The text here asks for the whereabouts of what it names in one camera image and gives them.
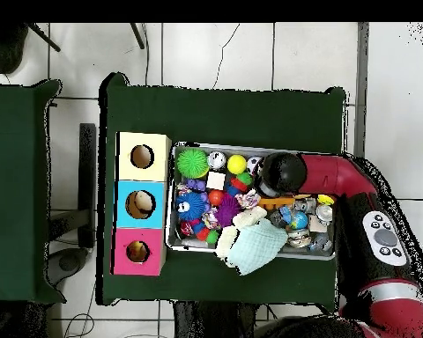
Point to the mint green cloth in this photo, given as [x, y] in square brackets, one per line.
[257, 248]

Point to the wooden box three holes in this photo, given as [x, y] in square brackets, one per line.
[139, 183]

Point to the pale wooden cube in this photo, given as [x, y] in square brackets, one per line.
[216, 181]

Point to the small silver can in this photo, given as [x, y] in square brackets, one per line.
[217, 160]

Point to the purple spiky toy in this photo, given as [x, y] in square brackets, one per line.
[228, 210]

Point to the dark blue spiky ball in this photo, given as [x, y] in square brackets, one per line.
[190, 206]

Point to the plain green spiky ball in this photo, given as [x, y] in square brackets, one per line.
[192, 163]

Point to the colourful patterned cloth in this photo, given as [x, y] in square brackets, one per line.
[248, 199]

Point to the black white soccer ball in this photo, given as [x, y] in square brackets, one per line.
[252, 164]

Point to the orange plastic block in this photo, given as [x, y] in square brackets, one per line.
[276, 203]

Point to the blue globe ball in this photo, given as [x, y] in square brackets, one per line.
[297, 221]

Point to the black flat panel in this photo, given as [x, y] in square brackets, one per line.
[87, 176]

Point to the black tripod leg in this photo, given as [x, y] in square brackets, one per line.
[137, 35]
[42, 36]

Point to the dark green side table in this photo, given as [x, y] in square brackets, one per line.
[28, 176]

